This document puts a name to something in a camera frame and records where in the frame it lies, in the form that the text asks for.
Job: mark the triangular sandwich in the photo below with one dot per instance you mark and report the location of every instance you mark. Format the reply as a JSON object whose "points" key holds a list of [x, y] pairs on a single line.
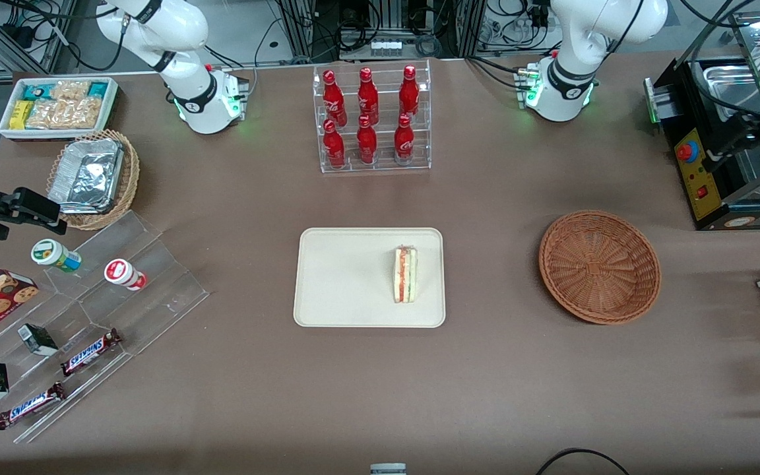
{"points": [[405, 276]]}

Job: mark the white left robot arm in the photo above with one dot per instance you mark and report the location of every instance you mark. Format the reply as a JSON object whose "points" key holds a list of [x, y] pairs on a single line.
{"points": [[568, 59]]}

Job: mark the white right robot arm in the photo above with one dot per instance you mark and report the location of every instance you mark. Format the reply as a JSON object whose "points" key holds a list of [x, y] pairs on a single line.
{"points": [[195, 99]]}

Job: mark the aluminium foil tray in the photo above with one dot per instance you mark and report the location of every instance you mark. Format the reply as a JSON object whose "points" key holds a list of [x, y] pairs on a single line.
{"points": [[86, 177]]}

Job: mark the light oval wicker basket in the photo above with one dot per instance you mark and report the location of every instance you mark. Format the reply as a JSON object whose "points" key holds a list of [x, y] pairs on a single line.
{"points": [[130, 171]]}

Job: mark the brown round wicker basket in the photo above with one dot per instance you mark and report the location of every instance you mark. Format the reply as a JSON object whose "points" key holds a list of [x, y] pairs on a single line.
{"points": [[601, 267]]}

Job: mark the cream plastic tray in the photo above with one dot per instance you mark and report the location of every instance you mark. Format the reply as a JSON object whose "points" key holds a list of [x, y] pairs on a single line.
{"points": [[347, 280]]}

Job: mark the black food warmer cabinet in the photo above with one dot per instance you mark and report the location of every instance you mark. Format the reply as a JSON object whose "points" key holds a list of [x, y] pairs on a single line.
{"points": [[700, 178]]}

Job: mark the yellow snack pack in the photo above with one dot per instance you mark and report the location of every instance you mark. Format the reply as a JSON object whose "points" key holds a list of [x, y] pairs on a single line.
{"points": [[20, 115]]}

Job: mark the red lid yogurt cup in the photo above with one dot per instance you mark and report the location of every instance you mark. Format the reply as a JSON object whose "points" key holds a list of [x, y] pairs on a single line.
{"points": [[125, 274]]}

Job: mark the large clear cracker bag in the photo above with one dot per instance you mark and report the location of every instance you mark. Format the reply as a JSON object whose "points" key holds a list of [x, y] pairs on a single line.
{"points": [[66, 113]]}

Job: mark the teal snack pack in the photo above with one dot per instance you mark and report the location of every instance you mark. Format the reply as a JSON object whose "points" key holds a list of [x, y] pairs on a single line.
{"points": [[37, 92], [98, 90]]}

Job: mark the Snickers chocolate bar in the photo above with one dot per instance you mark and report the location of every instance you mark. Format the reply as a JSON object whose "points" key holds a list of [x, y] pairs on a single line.
{"points": [[30, 406], [90, 351]]}

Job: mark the small clear cracker bag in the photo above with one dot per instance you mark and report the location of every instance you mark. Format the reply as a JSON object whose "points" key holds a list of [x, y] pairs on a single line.
{"points": [[70, 90]]}

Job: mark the white rectangular snack bin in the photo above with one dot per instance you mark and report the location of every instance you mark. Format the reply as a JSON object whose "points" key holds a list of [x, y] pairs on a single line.
{"points": [[111, 105]]}

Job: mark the clear acrylic stepped display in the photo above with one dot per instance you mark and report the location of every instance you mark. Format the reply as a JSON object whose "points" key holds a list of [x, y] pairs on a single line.
{"points": [[156, 290]]}

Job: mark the red cola bottle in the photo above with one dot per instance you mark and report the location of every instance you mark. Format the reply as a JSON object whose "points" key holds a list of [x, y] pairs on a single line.
{"points": [[367, 145], [404, 142], [367, 99], [333, 102], [334, 148], [409, 95]]}

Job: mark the clear acrylic bottle rack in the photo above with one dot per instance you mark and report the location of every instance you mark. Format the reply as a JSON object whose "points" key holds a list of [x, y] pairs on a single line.
{"points": [[383, 158]]}

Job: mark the white power strip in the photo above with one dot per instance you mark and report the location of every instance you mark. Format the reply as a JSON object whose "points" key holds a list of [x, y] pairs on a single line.
{"points": [[386, 47]]}

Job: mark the small grey device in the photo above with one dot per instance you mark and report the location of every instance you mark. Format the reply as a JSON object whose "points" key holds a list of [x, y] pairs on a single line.
{"points": [[388, 469]]}

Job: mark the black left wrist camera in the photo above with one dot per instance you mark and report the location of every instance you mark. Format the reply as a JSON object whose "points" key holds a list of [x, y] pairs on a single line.
{"points": [[733, 142]]}

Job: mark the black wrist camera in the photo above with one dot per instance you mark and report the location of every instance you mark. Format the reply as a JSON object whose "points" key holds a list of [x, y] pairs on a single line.
{"points": [[733, 142], [37, 208]]}

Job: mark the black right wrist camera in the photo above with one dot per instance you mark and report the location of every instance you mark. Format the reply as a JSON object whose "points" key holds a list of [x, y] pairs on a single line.
{"points": [[37, 208]]}

